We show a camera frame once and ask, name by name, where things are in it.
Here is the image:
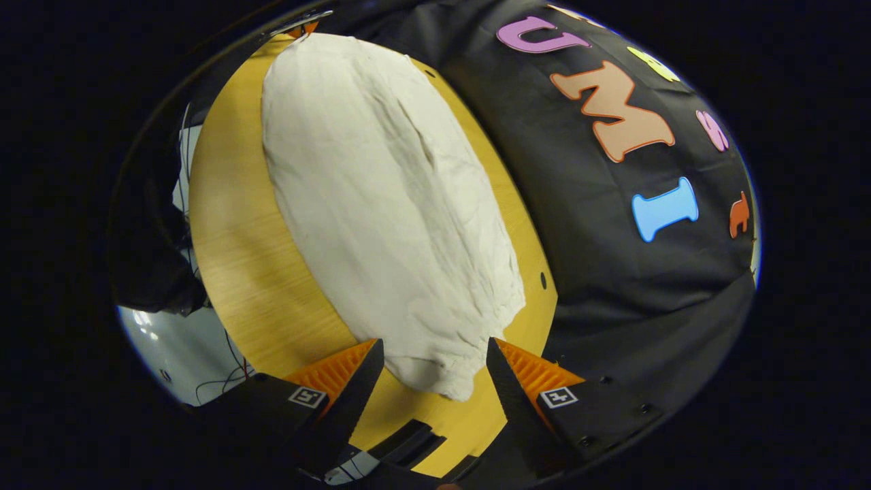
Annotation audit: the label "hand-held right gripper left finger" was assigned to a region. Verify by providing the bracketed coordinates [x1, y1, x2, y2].
[197, 338, 386, 478]

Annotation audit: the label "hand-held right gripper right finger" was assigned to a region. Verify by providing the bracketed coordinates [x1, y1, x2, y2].
[487, 337, 664, 472]

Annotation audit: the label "white jeans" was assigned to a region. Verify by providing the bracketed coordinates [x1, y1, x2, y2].
[262, 33, 527, 402]

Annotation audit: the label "black backdrop cloth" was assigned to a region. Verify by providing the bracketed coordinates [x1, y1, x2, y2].
[327, 0, 759, 412]

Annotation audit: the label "dark cloth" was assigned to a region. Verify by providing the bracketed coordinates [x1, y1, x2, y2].
[109, 102, 208, 316]

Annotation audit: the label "thin dark cable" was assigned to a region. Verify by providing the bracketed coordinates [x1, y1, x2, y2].
[194, 320, 256, 406]

